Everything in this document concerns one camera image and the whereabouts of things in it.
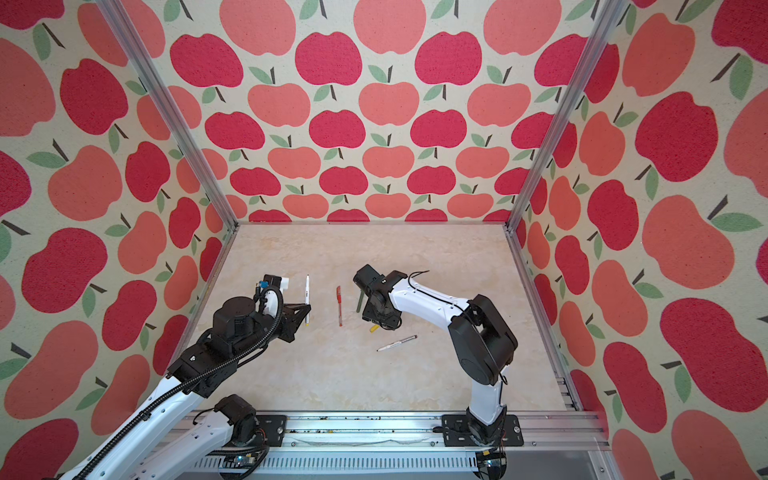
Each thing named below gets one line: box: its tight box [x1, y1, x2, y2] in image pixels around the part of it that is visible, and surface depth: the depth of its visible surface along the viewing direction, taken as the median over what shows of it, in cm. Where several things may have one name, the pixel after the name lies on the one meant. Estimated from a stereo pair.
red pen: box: [336, 285, 343, 327], surface depth 102 cm
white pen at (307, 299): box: [305, 274, 310, 325], surface depth 73 cm
